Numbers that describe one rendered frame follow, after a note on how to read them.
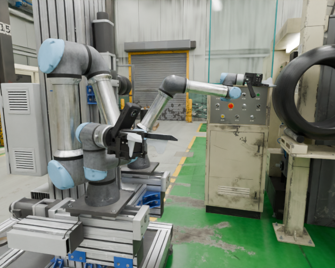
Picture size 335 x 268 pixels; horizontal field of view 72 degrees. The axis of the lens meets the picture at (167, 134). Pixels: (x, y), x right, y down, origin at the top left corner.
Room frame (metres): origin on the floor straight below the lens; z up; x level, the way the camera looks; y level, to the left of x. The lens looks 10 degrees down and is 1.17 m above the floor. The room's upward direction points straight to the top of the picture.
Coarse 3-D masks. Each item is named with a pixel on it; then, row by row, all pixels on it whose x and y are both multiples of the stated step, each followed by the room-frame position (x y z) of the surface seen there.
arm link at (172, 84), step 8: (168, 80) 1.47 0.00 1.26; (176, 80) 1.45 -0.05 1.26; (184, 80) 1.45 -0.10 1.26; (168, 88) 1.48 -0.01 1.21; (176, 88) 1.45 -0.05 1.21; (184, 88) 1.44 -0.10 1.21; (192, 88) 1.45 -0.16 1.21; (200, 88) 1.46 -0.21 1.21; (208, 88) 1.46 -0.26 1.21; (216, 88) 1.47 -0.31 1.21; (224, 88) 1.48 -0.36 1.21; (232, 88) 1.46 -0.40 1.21; (216, 96) 1.50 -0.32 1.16; (224, 96) 1.49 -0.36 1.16; (232, 96) 1.46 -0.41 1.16
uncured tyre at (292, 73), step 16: (320, 48) 1.42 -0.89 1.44; (288, 64) 1.55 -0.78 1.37; (304, 64) 1.41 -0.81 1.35; (320, 64) 1.64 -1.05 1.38; (288, 80) 1.44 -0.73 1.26; (272, 96) 1.65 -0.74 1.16; (288, 96) 1.43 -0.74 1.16; (288, 112) 1.43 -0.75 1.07; (304, 128) 1.41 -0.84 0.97; (320, 128) 1.38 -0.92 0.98
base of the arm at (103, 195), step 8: (88, 184) 0.94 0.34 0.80; (96, 184) 0.91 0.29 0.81; (104, 184) 0.92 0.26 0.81; (112, 184) 0.94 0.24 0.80; (88, 192) 0.92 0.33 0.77; (96, 192) 0.90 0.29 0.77; (104, 192) 0.91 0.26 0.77; (112, 192) 0.93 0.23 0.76; (88, 200) 0.91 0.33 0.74; (96, 200) 0.89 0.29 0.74; (104, 200) 0.90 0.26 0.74; (112, 200) 0.92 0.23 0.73
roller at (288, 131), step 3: (288, 129) 1.70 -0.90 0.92; (285, 132) 1.74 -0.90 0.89; (288, 132) 1.64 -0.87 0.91; (291, 132) 1.58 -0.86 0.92; (294, 132) 1.55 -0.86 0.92; (288, 135) 1.65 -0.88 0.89; (291, 135) 1.55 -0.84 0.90; (294, 135) 1.49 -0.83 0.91; (297, 135) 1.45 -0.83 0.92; (300, 135) 1.45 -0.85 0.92; (294, 138) 1.47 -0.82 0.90; (297, 138) 1.42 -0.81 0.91; (300, 138) 1.41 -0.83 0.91; (303, 138) 1.41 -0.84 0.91; (297, 141) 1.42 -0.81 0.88; (300, 141) 1.41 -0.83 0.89; (303, 141) 1.41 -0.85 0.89
